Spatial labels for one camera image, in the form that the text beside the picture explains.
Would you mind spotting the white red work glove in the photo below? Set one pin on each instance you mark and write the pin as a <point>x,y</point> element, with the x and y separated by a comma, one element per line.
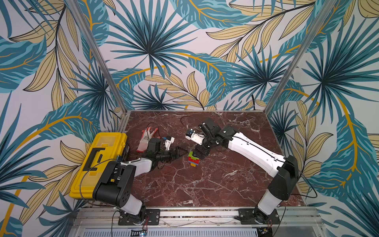
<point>148,133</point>

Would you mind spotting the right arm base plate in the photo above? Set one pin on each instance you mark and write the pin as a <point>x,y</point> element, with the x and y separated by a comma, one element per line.
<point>252,216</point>

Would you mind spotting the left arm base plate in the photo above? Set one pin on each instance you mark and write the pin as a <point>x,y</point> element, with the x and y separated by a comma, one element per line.
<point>139,217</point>

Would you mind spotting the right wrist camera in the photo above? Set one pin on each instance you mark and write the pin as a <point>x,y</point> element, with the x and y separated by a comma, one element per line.
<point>195,137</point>

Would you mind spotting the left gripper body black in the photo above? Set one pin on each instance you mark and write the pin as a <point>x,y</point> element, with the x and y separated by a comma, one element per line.
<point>164,155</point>

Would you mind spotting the yellow toolbox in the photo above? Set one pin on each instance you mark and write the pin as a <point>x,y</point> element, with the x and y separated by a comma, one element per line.
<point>106,146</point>

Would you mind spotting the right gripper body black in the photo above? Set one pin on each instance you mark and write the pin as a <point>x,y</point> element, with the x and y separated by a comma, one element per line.
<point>200,148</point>

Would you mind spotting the aluminium front rail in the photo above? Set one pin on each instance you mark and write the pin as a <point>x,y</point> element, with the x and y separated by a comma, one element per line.
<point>221,216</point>

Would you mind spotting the green 2x4 lego brick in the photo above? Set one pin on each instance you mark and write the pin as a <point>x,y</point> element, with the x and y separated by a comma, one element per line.
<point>192,157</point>

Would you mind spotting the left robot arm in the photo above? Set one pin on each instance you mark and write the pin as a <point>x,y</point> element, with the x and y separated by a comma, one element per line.
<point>115,185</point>

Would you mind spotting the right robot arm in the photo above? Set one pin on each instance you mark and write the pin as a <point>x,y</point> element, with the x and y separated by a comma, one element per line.
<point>283,170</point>

